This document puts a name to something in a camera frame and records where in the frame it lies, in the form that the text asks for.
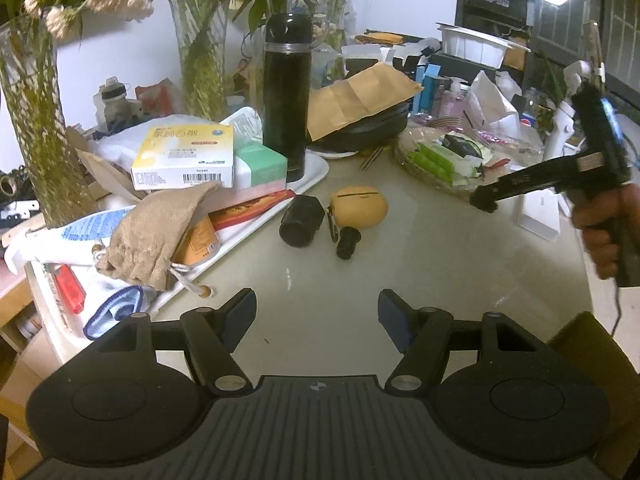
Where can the brown paper envelope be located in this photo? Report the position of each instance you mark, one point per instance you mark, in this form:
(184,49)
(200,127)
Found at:
(365,94)

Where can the small black clip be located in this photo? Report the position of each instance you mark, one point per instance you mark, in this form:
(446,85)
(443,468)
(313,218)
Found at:
(347,242)

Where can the red flat packet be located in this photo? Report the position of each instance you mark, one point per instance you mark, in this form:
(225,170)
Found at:
(234,215)

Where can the black thermos bottle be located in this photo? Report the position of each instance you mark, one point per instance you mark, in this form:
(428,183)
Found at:
(286,88)

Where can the orange snack packet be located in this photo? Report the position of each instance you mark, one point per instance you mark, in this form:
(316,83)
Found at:
(199,244)

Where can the yellow earbud case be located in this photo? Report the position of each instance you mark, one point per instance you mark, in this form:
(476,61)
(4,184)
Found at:
(359,207)

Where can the glass snack dish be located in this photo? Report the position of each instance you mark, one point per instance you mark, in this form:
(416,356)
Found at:
(475,163)

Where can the beige drawstring pouch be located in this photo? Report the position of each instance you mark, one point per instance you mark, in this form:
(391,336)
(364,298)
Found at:
(143,243)

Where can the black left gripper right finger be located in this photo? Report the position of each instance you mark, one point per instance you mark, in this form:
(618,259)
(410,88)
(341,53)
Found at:
(421,336)

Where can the red lighter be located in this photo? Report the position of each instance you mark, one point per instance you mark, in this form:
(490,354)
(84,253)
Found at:
(72,294)

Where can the glass vase with stems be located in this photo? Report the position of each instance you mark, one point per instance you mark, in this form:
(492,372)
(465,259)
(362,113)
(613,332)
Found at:
(29,83)

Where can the person's right hand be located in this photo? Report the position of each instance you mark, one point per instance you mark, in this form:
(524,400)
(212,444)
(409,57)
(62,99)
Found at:
(590,217)

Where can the white food container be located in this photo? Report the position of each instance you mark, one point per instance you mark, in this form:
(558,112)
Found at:
(473,46)

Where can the green tissue pack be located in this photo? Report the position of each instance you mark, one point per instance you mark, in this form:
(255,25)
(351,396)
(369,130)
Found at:
(255,164)

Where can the white plastic bag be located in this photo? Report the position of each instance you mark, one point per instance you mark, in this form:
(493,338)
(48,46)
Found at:
(488,109)

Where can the green wet wipe pack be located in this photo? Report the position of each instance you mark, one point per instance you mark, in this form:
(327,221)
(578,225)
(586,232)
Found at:
(435,159)

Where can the white plastic tray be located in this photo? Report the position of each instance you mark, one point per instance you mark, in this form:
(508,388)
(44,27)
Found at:
(49,250)

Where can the yellow white medicine box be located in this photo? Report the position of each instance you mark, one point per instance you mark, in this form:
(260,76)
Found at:
(180,156)

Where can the black cylindrical adapter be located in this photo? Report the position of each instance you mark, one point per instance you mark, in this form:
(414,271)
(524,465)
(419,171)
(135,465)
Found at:
(301,221)

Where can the black knob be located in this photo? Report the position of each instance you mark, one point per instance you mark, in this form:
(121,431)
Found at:
(483,198)

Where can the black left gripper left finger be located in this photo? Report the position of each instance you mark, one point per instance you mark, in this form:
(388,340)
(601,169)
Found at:
(212,336)

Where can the black zip case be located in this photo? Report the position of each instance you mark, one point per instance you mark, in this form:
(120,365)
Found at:
(368,132)

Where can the white flat box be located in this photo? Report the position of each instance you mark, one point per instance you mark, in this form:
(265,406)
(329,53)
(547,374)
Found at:
(539,214)

